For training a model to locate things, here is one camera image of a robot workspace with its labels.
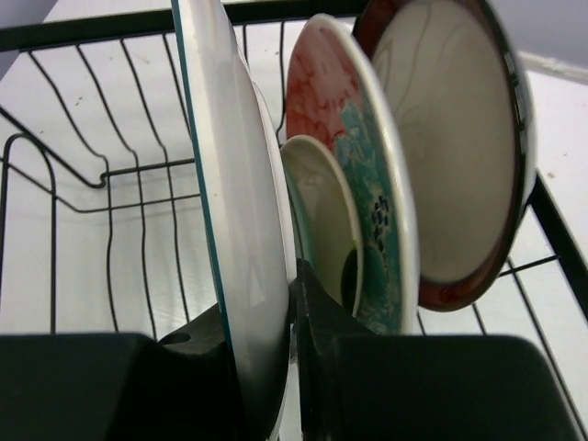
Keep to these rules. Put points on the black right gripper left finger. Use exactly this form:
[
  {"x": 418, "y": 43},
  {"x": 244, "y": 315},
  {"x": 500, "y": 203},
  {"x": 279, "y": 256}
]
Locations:
[{"x": 121, "y": 386}]

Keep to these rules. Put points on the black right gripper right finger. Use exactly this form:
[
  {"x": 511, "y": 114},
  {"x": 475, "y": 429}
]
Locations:
[{"x": 357, "y": 385}]

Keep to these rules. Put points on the black wire dish rack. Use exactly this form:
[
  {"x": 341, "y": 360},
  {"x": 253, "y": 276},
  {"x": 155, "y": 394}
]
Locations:
[{"x": 101, "y": 223}]

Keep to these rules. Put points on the cream plate with black sprig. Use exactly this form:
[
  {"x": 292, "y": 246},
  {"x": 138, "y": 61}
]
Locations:
[{"x": 333, "y": 215}]

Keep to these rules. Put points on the white plate with orange sunburst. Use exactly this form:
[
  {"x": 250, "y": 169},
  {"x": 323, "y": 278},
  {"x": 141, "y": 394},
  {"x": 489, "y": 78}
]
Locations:
[{"x": 236, "y": 164}]

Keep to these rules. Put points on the red and teal floral plate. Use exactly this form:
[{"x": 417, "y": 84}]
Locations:
[{"x": 334, "y": 96}]

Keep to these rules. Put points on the dark red rimmed cream plate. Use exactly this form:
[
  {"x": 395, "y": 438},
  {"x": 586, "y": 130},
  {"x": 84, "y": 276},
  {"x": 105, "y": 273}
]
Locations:
[{"x": 461, "y": 102}]

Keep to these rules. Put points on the blue patterned teal plate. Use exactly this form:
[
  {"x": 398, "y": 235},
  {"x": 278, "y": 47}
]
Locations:
[{"x": 302, "y": 227}]

